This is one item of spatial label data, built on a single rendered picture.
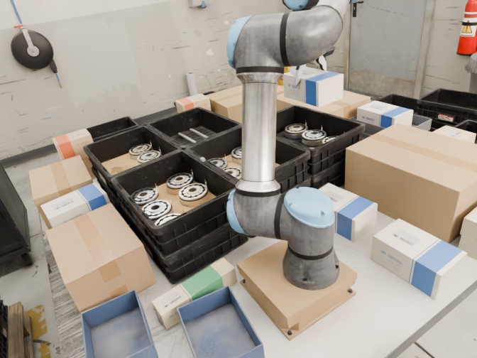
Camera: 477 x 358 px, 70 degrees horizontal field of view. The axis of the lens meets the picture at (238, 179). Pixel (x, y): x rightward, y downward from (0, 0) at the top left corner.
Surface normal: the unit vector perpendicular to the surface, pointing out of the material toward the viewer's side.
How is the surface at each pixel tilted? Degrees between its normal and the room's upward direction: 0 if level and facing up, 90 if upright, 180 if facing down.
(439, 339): 0
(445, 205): 90
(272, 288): 2
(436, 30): 90
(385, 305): 0
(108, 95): 90
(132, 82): 90
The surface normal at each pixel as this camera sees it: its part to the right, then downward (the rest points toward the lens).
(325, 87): 0.52, 0.38
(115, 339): -0.13, -0.85
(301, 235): -0.37, 0.49
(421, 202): -0.82, 0.38
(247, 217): -0.40, 0.18
